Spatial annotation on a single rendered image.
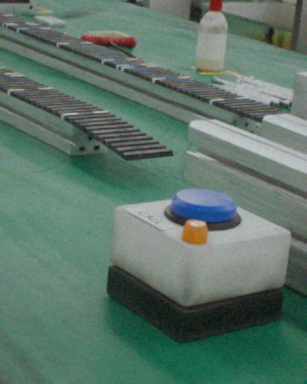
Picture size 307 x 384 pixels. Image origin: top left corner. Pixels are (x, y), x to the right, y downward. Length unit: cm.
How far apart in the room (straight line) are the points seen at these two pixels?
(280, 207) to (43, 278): 16
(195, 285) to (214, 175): 17
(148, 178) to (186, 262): 33
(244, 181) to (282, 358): 16
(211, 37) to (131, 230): 80
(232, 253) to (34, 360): 13
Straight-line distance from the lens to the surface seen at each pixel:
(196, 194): 67
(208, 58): 145
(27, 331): 64
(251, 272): 66
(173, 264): 63
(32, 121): 106
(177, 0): 348
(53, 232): 80
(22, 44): 146
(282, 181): 73
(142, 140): 96
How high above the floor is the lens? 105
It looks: 17 degrees down
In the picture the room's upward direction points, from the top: 6 degrees clockwise
